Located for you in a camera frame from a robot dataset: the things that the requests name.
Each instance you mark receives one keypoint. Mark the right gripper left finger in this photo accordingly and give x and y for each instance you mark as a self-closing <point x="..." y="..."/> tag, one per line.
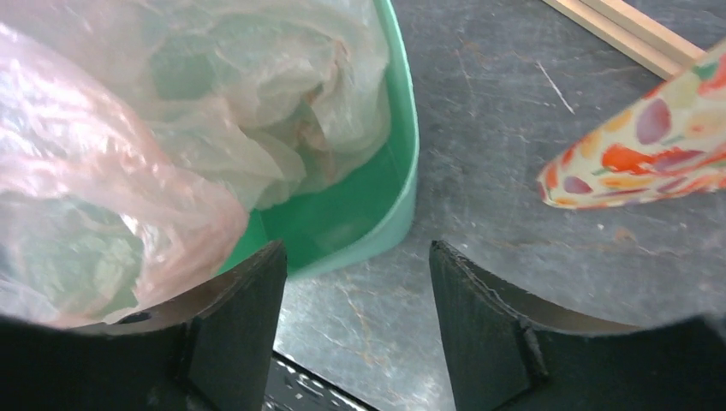
<point x="206" y="349"/>

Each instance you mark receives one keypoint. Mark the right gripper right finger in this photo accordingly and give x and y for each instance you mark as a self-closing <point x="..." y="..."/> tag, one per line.
<point x="507" y="349"/>

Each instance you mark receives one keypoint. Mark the green plastic trash bin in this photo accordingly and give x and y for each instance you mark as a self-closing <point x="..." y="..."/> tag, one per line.
<point x="367" y="213"/>

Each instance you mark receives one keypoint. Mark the pink translucent trash bag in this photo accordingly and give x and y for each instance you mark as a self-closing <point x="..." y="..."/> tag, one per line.
<point x="137" y="136"/>

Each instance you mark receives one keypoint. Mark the floral orange hanging bag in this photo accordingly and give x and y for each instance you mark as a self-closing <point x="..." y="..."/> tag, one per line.
<point x="668" y="144"/>

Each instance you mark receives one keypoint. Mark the wooden clothes rack frame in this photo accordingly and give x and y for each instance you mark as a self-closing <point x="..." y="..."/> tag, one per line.
<point x="635" y="34"/>

